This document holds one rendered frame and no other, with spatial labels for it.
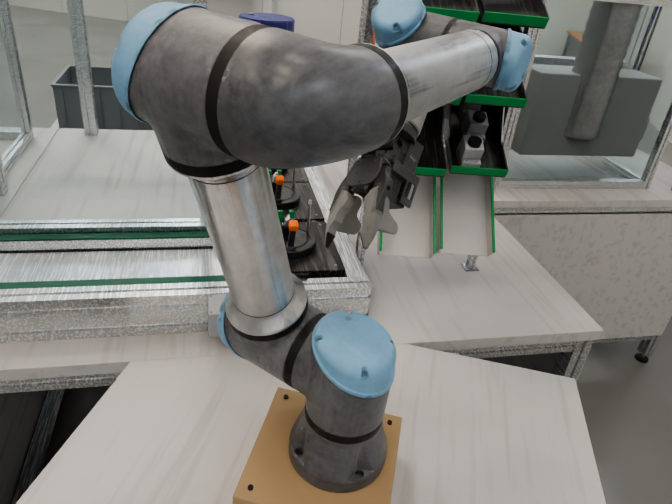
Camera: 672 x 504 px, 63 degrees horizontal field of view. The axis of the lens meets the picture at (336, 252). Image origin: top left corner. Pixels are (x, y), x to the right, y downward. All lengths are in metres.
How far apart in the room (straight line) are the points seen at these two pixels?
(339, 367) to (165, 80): 0.40
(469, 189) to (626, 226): 1.12
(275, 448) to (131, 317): 0.47
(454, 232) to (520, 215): 0.79
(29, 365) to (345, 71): 0.94
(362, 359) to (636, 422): 2.07
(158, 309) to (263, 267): 0.57
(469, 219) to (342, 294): 0.39
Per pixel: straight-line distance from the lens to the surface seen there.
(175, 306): 1.20
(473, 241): 1.39
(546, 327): 1.44
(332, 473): 0.84
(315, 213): 1.50
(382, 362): 0.73
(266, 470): 0.88
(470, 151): 1.27
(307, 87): 0.44
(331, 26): 9.26
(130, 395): 1.13
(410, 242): 1.33
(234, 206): 0.59
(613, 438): 2.57
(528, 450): 1.12
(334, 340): 0.73
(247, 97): 0.44
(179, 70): 0.49
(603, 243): 2.43
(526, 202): 2.12
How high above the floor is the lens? 1.64
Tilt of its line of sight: 30 degrees down
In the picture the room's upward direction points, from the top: 6 degrees clockwise
